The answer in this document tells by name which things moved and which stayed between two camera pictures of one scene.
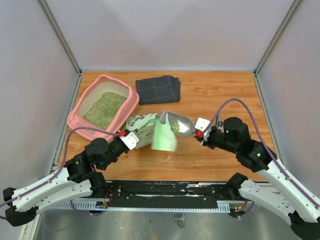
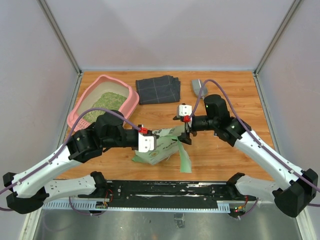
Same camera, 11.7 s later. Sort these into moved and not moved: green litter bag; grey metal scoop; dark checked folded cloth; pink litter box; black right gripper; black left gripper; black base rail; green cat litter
Moved: grey metal scoop; green litter bag; black left gripper; black right gripper
Not moved: pink litter box; black base rail; green cat litter; dark checked folded cloth
